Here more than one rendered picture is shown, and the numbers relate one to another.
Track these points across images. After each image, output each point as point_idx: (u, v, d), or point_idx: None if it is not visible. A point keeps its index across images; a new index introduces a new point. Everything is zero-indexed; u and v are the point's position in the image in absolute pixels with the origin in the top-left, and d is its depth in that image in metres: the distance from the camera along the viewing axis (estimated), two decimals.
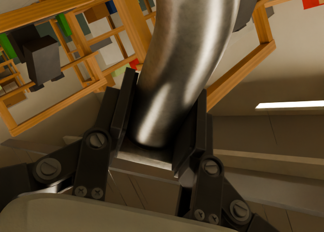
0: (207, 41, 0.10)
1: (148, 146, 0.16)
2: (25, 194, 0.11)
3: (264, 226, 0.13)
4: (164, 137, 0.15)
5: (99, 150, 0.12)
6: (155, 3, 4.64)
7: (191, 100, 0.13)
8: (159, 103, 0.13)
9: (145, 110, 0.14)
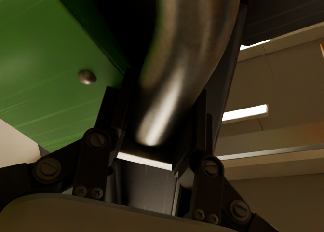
0: (207, 41, 0.10)
1: (148, 146, 0.16)
2: (25, 194, 0.11)
3: (264, 226, 0.13)
4: (164, 137, 0.15)
5: (99, 150, 0.12)
6: None
7: (191, 100, 0.13)
8: (159, 103, 0.13)
9: (145, 110, 0.14)
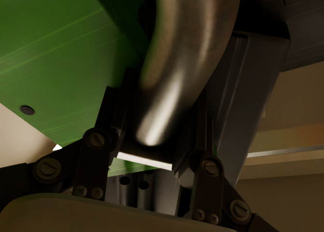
0: (207, 41, 0.10)
1: (148, 146, 0.16)
2: (25, 194, 0.11)
3: (264, 226, 0.13)
4: (164, 137, 0.15)
5: (99, 150, 0.12)
6: None
7: (191, 100, 0.13)
8: (159, 103, 0.13)
9: (145, 110, 0.14)
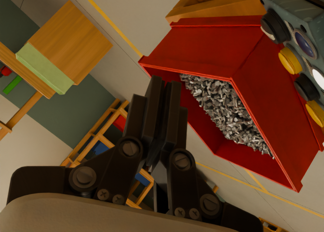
0: None
1: None
2: (57, 197, 0.11)
3: (236, 213, 0.13)
4: None
5: (129, 159, 0.12)
6: None
7: None
8: None
9: None
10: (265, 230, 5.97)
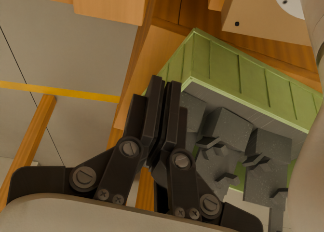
0: None
1: None
2: (57, 197, 0.11)
3: (236, 213, 0.13)
4: None
5: (129, 159, 0.12)
6: None
7: None
8: None
9: None
10: None
